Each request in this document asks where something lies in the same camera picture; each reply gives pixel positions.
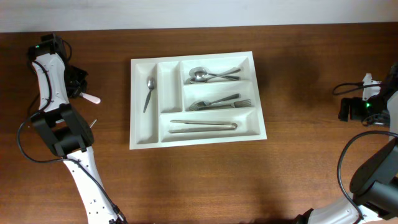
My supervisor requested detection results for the pink plastic knife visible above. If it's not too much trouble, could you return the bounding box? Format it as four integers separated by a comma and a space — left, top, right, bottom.
80, 93, 101, 104

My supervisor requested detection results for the small metal teaspoon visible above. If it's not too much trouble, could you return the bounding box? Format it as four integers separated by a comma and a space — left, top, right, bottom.
143, 77, 156, 113
89, 119, 97, 128

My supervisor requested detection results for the metal fork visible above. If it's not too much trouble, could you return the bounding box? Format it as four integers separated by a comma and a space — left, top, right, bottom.
188, 93, 241, 111
194, 99, 251, 111

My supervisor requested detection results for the large metal spoon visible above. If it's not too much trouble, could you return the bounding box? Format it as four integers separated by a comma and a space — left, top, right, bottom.
184, 67, 241, 85

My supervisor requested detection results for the metal knife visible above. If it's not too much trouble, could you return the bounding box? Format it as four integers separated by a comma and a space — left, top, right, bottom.
169, 124, 238, 134
170, 120, 238, 128

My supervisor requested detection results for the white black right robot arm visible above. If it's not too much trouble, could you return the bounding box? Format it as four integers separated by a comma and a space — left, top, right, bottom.
293, 64, 397, 224

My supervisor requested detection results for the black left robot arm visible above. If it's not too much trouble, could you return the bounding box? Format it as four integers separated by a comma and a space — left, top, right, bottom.
27, 34, 127, 224

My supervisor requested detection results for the metal spoon in tray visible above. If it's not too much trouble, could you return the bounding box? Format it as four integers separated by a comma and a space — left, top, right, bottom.
194, 71, 241, 82

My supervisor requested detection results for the white plastic cutlery tray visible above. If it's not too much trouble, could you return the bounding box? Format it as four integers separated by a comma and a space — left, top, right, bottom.
129, 52, 267, 149

